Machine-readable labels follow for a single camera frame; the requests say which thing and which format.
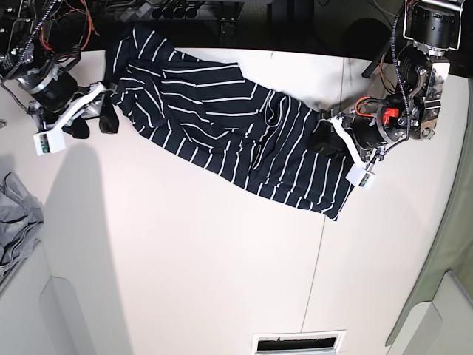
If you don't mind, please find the grey cloth pile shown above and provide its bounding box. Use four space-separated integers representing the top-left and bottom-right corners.
1 172 44 277

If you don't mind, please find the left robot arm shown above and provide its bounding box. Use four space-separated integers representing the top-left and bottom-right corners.
307 1 464 163

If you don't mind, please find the black round object on floor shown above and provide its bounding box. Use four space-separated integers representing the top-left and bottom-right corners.
342 18 391 60

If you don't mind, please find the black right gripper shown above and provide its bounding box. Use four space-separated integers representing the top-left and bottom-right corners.
18 68 119 140

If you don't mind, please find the black power strip with plugs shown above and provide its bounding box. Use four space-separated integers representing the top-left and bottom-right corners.
106 0 241 21

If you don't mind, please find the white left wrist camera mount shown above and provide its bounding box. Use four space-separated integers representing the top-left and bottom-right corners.
322 114 376 190

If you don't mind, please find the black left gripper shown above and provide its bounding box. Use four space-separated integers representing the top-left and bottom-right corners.
307 109 405 158

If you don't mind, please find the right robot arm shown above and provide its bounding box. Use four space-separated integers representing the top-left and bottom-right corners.
1 1 96 131

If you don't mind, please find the navy white striped t-shirt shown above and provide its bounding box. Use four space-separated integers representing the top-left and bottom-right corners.
105 24 353 220

